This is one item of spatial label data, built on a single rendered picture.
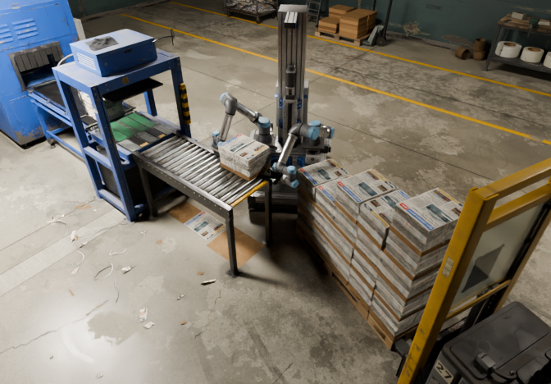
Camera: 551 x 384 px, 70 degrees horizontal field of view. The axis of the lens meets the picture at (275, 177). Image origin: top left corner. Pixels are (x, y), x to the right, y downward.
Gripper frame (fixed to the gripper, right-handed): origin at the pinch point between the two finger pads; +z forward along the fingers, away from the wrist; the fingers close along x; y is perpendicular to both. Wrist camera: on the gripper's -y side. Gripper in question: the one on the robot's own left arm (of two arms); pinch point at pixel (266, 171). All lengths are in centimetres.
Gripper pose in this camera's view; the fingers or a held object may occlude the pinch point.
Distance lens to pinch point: 365.9
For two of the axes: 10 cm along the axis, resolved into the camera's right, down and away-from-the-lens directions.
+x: -6.4, 4.6, -6.2
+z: -7.7, -3.8, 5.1
